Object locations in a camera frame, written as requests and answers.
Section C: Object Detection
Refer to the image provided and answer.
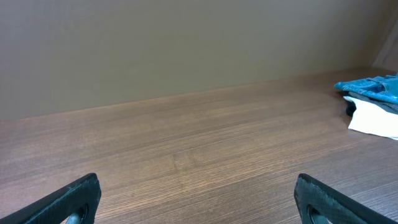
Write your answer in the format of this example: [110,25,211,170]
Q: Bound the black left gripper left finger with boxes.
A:
[1,173,101,224]

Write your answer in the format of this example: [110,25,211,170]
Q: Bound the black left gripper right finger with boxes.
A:
[294,174,397,224]

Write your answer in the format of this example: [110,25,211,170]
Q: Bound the light blue denim jeans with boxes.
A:
[335,74,397,104]

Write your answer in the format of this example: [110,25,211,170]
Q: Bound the white shirt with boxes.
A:
[343,96,397,140]

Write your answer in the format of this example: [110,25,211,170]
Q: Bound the black garment under pile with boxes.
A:
[345,101,356,117]

